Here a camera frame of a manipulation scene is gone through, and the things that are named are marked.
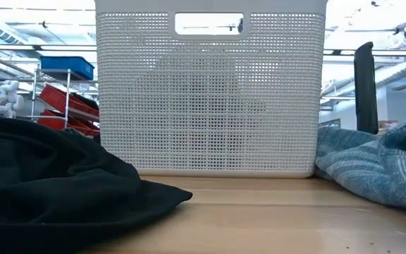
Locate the blue plastic storage bin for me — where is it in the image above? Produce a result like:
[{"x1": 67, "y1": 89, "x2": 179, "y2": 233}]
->
[{"x1": 39, "y1": 55, "x2": 95, "y2": 81}]

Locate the blue plaid woven shirt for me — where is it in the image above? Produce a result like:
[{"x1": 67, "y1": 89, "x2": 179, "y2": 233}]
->
[{"x1": 314, "y1": 108, "x2": 406, "y2": 219}]

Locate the black upright bar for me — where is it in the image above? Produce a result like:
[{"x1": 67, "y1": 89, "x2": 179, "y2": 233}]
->
[{"x1": 353, "y1": 41, "x2": 380, "y2": 135}]

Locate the white perforated plastic laundry basket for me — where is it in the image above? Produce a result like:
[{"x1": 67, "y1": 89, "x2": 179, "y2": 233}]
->
[{"x1": 94, "y1": 0, "x2": 328, "y2": 179}]

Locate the metal rail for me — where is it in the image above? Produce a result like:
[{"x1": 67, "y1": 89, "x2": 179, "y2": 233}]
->
[{"x1": 322, "y1": 49, "x2": 406, "y2": 56}]

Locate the red plastic bin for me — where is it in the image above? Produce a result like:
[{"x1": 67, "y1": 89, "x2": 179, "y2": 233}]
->
[
  {"x1": 37, "y1": 108, "x2": 101, "y2": 137},
  {"x1": 39, "y1": 83, "x2": 100, "y2": 117}
]

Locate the plain black garment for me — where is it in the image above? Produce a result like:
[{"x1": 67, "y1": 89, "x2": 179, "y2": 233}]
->
[{"x1": 0, "y1": 115, "x2": 194, "y2": 254}]

